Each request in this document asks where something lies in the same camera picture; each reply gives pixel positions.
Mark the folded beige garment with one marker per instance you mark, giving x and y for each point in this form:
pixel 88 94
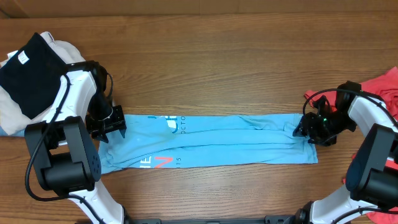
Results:
pixel 13 121

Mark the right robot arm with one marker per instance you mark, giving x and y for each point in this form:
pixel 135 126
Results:
pixel 370 185

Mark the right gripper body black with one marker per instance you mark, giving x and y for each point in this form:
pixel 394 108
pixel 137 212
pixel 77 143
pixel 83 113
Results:
pixel 319 129

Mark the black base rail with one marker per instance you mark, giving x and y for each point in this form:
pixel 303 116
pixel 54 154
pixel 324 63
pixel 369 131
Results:
pixel 268 219

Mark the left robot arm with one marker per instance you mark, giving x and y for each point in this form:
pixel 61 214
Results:
pixel 64 163

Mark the red t-shirt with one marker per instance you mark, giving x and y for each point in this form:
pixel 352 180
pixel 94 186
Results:
pixel 386 87

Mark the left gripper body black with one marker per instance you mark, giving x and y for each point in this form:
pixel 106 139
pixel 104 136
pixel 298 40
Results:
pixel 115 121

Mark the folded black shirt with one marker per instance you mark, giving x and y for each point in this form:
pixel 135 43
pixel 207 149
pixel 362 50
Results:
pixel 32 76

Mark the light blue t-shirt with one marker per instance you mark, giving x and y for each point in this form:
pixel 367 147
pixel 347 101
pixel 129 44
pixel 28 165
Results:
pixel 153 142

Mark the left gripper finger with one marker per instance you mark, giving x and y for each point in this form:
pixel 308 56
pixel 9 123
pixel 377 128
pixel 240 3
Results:
pixel 123 132
pixel 103 138

